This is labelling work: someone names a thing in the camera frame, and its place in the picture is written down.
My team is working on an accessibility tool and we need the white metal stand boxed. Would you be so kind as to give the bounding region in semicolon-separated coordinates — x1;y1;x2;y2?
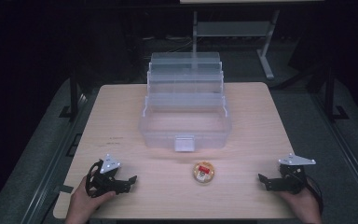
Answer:
191;9;282;80

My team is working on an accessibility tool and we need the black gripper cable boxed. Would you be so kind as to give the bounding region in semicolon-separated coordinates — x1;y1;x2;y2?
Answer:
85;159;104;198
303;175;324;216

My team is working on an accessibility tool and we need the grey floor rail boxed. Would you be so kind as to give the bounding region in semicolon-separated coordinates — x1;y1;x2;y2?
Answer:
310;92;358;217
20;92;98;224

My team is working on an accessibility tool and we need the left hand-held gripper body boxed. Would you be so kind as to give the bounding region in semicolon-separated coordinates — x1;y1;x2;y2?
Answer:
87;153;122;199

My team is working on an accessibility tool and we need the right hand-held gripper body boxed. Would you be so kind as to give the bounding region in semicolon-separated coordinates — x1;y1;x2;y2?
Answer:
277;152;317;196

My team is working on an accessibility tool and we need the clear plastic tiered storage box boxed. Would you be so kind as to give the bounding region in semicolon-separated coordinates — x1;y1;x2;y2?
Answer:
138;51;233;153

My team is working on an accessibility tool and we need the person's left hand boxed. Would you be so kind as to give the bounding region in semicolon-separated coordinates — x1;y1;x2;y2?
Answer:
64;175;117;224

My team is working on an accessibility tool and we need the grey tape strip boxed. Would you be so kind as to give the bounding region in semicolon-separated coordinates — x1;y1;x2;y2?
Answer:
53;184;75;194

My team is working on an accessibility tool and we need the person's right hand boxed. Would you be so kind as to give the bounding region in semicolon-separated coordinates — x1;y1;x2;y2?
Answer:
275;186;324;224

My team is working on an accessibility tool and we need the black metal stand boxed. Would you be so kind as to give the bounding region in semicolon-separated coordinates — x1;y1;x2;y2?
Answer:
321;60;351;122
58;63;81;122

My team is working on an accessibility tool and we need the round yellow snack packet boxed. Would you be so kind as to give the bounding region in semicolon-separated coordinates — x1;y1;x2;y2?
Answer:
192;160;216;186

